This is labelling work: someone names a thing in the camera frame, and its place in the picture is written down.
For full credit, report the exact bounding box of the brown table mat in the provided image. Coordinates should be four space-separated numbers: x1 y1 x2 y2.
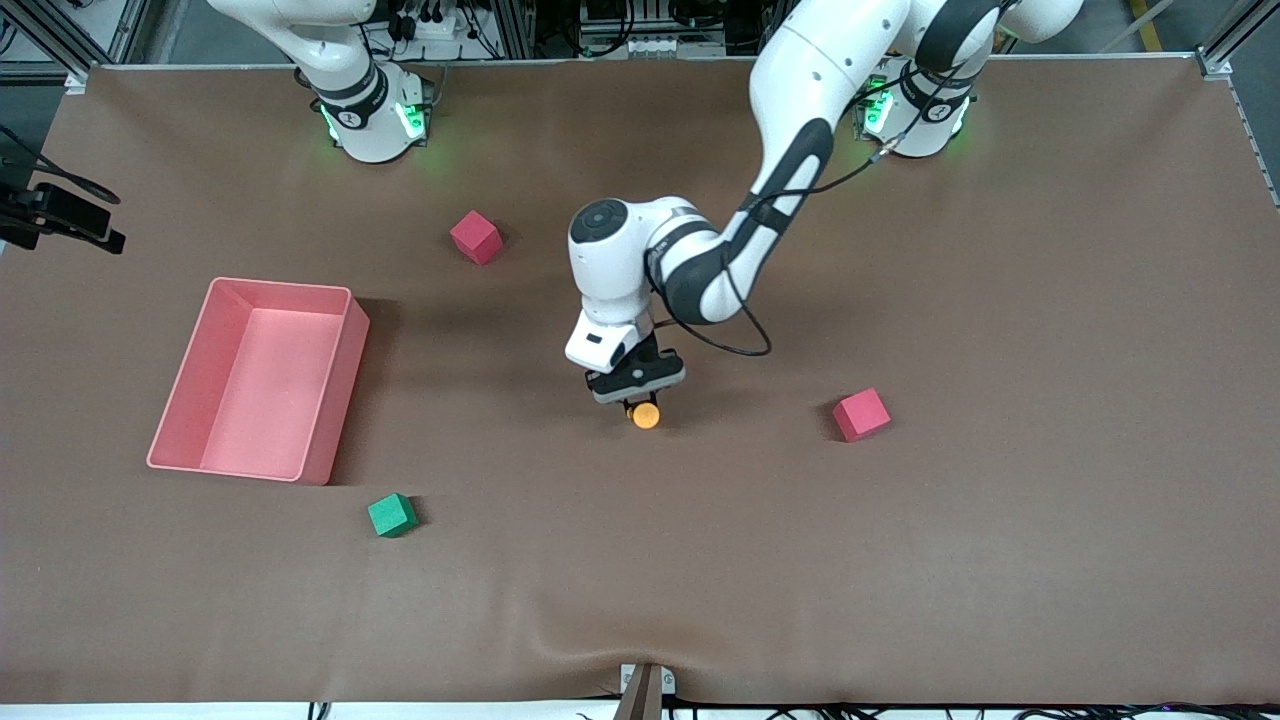
0 55 1280 706

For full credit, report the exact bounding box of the red foam cube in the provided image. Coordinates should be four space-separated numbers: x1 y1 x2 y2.
831 387 893 444
449 209 504 267

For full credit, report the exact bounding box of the pink plastic bin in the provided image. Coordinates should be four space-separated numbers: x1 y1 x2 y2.
146 276 371 486

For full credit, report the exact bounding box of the green foam cube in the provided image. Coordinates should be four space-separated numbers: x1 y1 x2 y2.
366 492 419 540

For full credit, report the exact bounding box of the brown mounting bar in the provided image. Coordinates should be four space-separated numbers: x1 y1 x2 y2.
612 666 664 720

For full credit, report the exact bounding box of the white terminal block row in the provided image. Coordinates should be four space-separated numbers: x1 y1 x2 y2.
578 36 728 59

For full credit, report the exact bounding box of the white power strip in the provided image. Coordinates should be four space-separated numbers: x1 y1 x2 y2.
370 8 501 61

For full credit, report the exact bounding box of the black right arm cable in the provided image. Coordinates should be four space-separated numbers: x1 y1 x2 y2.
0 125 123 206

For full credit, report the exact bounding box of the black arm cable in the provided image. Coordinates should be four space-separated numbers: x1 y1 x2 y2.
0 125 123 206
645 60 961 358

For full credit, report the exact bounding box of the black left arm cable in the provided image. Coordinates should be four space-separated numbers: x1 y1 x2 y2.
645 60 961 358

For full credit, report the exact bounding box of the aluminium frame profile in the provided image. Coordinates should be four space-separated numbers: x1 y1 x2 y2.
1195 0 1280 76
0 0 151 81

